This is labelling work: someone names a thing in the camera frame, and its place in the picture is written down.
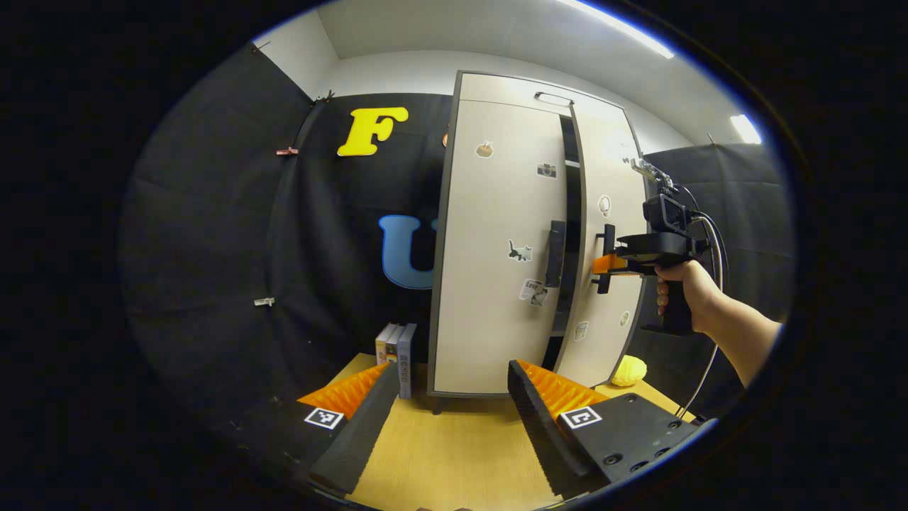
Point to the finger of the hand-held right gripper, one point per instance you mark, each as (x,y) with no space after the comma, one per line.
(611,265)

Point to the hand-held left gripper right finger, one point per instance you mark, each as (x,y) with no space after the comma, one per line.
(546,440)

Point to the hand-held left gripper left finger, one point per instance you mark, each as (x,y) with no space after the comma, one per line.
(355,440)

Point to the beige cabinet door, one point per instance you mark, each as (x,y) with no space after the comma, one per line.
(610,177)
(489,319)

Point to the grey double-door shoe cabinet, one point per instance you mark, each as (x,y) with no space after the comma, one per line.
(511,89)

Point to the yellow ribbed round object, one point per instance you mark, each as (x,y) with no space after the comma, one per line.
(630,370)

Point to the small ceiling light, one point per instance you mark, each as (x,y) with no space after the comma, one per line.
(746,129)

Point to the long ceiling light strip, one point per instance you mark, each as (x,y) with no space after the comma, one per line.
(624,27)

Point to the red clothes peg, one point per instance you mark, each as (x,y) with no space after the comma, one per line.
(287,151)

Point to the black spring clamp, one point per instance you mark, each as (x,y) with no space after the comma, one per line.
(325,96)

